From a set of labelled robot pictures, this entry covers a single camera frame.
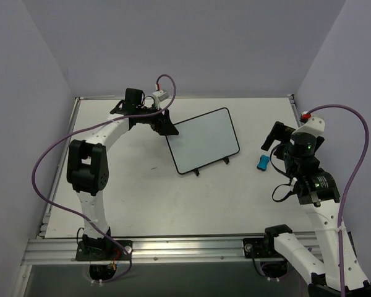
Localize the blue bone-shaped eraser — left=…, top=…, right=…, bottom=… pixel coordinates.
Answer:
left=257, top=155, right=270, bottom=171

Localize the small black-framed whiteboard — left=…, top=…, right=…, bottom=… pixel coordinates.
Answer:
left=166, top=107, right=241, bottom=176

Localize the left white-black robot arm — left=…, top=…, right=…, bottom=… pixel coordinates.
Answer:
left=66, top=88, right=179, bottom=259

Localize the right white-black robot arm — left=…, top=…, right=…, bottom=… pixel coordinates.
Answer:
left=262, top=120, right=371, bottom=296

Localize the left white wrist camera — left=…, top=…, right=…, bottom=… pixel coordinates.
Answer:
left=152, top=90, right=169, bottom=105

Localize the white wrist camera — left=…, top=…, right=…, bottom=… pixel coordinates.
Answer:
left=296, top=113, right=325, bottom=137
left=152, top=90, right=169, bottom=105

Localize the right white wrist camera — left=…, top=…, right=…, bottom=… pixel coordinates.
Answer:
left=296, top=113, right=325, bottom=137

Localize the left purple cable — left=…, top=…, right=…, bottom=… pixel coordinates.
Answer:
left=32, top=74, right=177, bottom=284

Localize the wire whiteboard stand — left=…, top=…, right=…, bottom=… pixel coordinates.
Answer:
left=192, top=156, right=230, bottom=177

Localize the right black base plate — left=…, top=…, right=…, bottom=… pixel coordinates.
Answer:
left=242, top=237, right=275, bottom=259

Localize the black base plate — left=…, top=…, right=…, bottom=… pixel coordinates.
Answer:
left=75, top=238, right=133, bottom=262
left=242, top=237, right=275, bottom=259

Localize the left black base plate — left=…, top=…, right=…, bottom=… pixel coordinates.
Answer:
left=75, top=238, right=133, bottom=262

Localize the left aluminium table rail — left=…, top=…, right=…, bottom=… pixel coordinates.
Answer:
left=36, top=97, right=81, bottom=239

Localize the front aluminium rail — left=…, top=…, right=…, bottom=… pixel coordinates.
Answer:
left=21, top=235, right=248, bottom=265

